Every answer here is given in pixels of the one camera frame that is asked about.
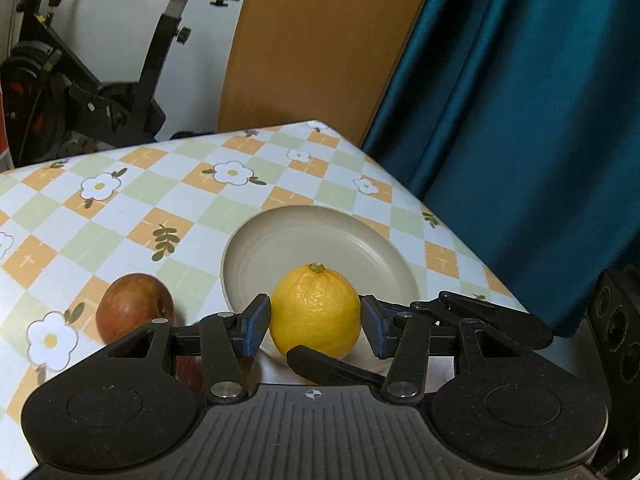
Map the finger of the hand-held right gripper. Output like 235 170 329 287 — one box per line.
286 344 389 387
410 290 554 351

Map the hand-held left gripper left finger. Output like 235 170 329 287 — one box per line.
107 294 272 405

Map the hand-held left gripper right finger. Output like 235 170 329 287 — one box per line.
360 295 530 405

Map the yellow lemon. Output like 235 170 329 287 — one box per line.
270 262 362 359

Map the beige plate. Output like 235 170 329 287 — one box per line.
221 205 422 376

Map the red apple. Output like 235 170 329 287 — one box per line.
96 273 176 346

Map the checked floral tablecloth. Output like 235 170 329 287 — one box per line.
0 120 531 480

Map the teal curtain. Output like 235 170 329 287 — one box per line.
360 0 640 339

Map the black exercise bike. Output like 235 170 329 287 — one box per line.
0 0 251 167

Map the wooden board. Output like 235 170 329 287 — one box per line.
217 0 444 147

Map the pink printed plant backdrop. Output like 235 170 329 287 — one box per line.
0 82 13 172

